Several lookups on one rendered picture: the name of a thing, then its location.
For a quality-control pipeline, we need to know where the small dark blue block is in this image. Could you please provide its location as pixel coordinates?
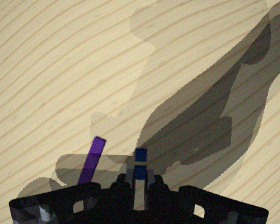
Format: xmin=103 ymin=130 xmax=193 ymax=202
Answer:
xmin=134 ymin=165 xmax=147 ymax=180
xmin=135 ymin=148 xmax=147 ymax=162

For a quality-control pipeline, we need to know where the purple rod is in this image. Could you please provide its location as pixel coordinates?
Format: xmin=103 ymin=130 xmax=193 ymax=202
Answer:
xmin=77 ymin=136 xmax=107 ymax=185

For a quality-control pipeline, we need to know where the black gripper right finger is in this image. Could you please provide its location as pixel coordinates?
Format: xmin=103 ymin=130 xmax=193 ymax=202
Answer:
xmin=144 ymin=169 xmax=269 ymax=224

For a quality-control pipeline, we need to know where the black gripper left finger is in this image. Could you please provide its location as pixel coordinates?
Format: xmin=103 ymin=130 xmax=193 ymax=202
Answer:
xmin=9 ymin=168 xmax=135 ymax=224

